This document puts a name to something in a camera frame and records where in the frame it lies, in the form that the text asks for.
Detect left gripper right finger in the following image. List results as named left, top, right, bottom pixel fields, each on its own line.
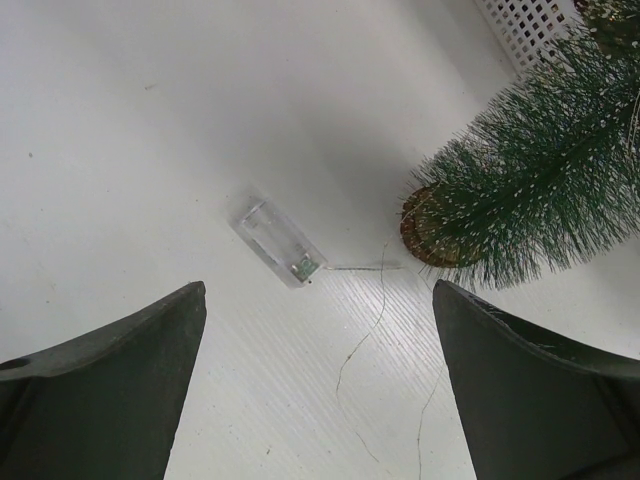
left=433, top=280, right=639, bottom=479

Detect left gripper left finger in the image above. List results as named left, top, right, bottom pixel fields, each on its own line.
left=1, top=281, right=206, bottom=479

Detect thin fairy light wire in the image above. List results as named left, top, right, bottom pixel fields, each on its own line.
left=319, top=234, right=451, bottom=480

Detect small green christmas tree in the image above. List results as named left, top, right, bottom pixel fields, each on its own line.
left=400, top=1, right=639, bottom=288

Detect clear fairy light battery box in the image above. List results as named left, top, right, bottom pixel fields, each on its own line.
left=229, top=191, right=327, bottom=288

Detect white plastic basket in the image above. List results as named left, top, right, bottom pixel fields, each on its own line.
left=473, top=0, right=581, bottom=73

